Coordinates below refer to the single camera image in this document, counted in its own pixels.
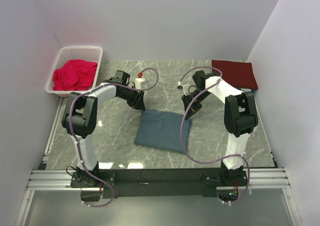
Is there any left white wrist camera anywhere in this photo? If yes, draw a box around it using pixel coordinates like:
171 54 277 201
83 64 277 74
134 72 149 89

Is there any white plastic laundry basket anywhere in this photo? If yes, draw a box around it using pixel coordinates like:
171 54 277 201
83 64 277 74
45 45 103 97

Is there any crumpled pink-red t-shirt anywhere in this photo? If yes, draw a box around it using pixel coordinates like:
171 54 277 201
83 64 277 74
52 59 98 91

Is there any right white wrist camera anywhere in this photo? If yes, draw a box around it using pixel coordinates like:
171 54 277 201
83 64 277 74
177 81 190 95

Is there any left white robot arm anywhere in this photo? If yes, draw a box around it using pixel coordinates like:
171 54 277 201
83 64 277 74
61 70 146 187

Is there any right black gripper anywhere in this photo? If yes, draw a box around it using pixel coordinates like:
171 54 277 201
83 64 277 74
181 90 211 120

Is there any folded dark red t-shirt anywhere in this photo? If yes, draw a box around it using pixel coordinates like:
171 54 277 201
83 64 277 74
211 60 259 91

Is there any blue-grey t-shirt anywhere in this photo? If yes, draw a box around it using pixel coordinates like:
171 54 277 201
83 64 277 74
134 110 185 154

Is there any aluminium rail frame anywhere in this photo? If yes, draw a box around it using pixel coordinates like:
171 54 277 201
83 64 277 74
16 99 302 226

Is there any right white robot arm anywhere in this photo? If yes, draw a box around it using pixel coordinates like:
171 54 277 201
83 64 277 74
180 69 259 186

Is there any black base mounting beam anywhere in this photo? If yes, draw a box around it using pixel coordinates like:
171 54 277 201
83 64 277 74
70 168 250 199

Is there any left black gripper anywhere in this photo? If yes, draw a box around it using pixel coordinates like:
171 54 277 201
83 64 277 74
118 86 146 111

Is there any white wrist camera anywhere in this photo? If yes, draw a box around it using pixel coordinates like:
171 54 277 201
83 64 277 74
177 81 190 95
134 72 149 89

